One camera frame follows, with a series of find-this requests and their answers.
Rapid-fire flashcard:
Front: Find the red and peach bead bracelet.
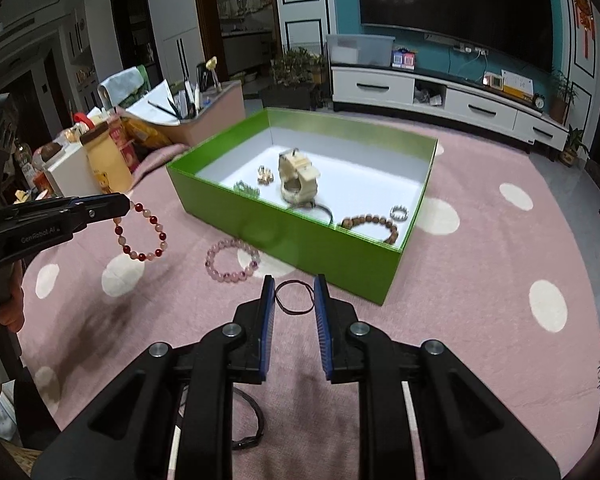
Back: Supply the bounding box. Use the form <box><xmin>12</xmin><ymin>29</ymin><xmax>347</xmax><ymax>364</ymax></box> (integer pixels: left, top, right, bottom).
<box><xmin>112</xmin><ymin>201</ymin><xmax>169</xmax><ymax>262</ymax></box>

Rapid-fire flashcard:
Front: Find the green jade charm bracelet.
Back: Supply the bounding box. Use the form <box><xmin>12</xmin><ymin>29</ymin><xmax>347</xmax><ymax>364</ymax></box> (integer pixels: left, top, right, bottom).
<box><xmin>232</xmin><ymin>180</ymin><xmax>261</xmax><ymax>201</ymax></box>

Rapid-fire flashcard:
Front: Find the gold flower brooch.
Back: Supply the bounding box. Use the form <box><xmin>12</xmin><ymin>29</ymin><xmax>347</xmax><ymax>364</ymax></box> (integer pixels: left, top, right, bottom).
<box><xmin>257</xmin><ymin>166</ymin><xmax>274</xmax><ymax>185</ymax></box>

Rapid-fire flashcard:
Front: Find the thin black bangle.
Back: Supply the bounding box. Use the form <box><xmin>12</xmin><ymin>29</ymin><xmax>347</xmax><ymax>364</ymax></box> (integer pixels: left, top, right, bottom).
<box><xmin>274</xmin><ymin>278</ymin><xmax>315</xmax><ymax>316</ymax></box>

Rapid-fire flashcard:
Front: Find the white plastic wristwatch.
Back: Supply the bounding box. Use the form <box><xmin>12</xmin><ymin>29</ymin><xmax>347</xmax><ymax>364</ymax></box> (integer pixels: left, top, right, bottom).
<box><xmin>278</xmin><ymin>148</ymin><xmax>321</xmax><ymax>205</ymax></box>

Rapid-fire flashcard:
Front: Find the brown wooden bead bracelet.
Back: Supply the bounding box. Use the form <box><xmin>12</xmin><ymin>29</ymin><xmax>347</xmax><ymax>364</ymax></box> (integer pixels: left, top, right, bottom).
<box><xmin>339</xmin><ymin>212</ymin><xmax>400</xmax><ymax>246</ymax></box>

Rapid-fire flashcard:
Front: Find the black wristwatch white dial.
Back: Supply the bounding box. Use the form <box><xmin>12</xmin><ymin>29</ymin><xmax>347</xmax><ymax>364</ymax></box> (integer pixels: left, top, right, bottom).
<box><xmin>288</xmin><ymin>200</ymin><xmax>333</xmax><ymax>226</ymax></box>

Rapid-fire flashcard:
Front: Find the person's left hand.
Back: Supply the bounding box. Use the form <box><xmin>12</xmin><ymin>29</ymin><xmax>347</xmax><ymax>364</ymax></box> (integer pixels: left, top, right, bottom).
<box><xmin>0</xmin><ymin>261</ymin><xmax>25</xmax><ymax>334</ymax></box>

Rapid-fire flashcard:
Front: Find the white cardboard box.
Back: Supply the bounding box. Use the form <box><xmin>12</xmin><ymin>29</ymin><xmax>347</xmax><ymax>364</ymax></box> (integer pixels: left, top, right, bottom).
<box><xmin>44</xmin><ymin>143</ymin><xmax>101</xmax><ymax>197</ymax></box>

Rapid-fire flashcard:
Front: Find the yellow bear bottle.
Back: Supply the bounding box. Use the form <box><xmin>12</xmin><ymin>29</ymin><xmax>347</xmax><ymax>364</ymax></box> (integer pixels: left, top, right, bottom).
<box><xmin>79</xmin><ymin>122</ymin><xmax>132</xmax><ymax>194</ymax></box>

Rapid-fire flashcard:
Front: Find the yellow snack packet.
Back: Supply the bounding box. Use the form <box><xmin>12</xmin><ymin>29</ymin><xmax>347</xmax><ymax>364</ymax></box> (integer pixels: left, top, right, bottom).
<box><xmin>122</xmin><ymin>117</ymin><xmax>173</xmax><ymax>151</ymax></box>

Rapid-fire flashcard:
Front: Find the pink polka dot cloth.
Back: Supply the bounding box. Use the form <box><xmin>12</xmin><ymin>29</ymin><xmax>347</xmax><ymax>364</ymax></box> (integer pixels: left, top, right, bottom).
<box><xmin>19</xmin><ymin>133</ymin><xmax>600</xmax><ymax>479</ymax></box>

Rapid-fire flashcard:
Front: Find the pink desk organizer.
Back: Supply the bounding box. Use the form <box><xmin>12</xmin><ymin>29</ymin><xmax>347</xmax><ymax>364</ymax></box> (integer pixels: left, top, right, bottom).
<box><xmin>150</xmin><ymin>81</ymin><xmax>245</xmax><ymax>148</ymax></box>

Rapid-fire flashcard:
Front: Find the green cardboard box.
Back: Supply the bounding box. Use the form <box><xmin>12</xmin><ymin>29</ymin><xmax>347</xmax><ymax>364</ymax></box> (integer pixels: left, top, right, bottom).
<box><xmin>167</xmin><ymin>108</ymin><xmax>437</xmax><ymax>304</ymax></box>

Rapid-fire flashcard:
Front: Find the clear storage bin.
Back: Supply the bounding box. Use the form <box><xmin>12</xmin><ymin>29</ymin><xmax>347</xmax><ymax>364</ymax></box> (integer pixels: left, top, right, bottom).
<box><xmin>327</xmin><ymin>34</ymin><xmax>395</xmax><ymax>67</ymax></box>

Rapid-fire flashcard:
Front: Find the white tv cabinet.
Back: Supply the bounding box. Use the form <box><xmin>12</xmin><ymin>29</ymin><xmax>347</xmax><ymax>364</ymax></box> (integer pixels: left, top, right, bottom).
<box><xmin>331</xmin><ymin>63</ymin><xmax>568</xmax><ymax>151</ymax></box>

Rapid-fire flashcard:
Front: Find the small desk clock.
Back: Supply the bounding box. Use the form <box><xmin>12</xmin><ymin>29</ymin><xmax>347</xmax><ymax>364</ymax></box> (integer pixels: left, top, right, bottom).
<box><xmin>532</xmin><ymin>93</ymin><xmax>546</xmax><ymax>112</ymax></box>

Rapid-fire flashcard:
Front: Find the yellow desk calendar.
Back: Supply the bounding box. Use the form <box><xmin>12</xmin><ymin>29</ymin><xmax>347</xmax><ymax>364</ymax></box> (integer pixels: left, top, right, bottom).
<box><xmin>501</xmin><ymin>70</ymin><xmax>534</xmax><ymax>102</ymax></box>

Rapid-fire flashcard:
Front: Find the potted plant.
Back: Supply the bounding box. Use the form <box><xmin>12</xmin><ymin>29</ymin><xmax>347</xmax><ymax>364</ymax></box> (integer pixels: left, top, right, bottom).
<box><xmin>548</xmin><ymin>68</ymin><xmax>578</xmax><ymax>125</ymax></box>

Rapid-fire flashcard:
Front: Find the black television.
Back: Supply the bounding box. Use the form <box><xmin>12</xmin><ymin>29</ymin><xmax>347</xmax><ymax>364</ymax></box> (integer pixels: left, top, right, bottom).
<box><xmin>359</xmin><ymin>0</ymin><xmax>554</xmax><ymax>72</ymax></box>

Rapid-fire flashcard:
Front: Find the black cable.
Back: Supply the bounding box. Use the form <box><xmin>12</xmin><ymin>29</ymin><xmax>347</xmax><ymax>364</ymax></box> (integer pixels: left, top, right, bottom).
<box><xmin>179</xmin><ymin>383</ymin><xmax>267</xmax><ymax>452</ymax></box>

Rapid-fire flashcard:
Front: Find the pink purple bead bracelet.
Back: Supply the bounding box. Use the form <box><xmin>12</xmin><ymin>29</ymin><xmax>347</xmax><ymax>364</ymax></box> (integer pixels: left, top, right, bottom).
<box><xmin>204</xmin><ymin>237</ymin><xmax>262</xmax><ymax>284</ymax></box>

